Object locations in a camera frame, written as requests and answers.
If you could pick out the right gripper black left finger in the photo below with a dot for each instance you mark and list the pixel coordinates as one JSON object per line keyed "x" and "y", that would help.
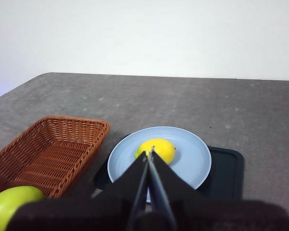
{"x": 86, "y": 214}

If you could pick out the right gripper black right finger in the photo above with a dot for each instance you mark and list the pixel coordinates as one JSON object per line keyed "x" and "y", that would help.
{"x": 219, "y": 216}

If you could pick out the light blue round plate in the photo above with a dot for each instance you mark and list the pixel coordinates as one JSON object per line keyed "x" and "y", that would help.
{"x": 187, "y": 156}

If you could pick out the yellow lemon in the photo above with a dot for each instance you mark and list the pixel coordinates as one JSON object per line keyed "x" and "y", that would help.
{"x": 161, "y": 149}

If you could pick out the brown woven wicker basket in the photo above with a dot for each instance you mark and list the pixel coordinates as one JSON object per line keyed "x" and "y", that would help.
{"x": 50, "y": 156}

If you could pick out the black rectangular tray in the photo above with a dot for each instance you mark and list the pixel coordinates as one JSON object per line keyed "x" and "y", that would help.
{"x": 224, "y": 175}

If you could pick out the green apple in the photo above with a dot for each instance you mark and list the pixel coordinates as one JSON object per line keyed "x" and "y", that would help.
{"x": 9, "y": 202}

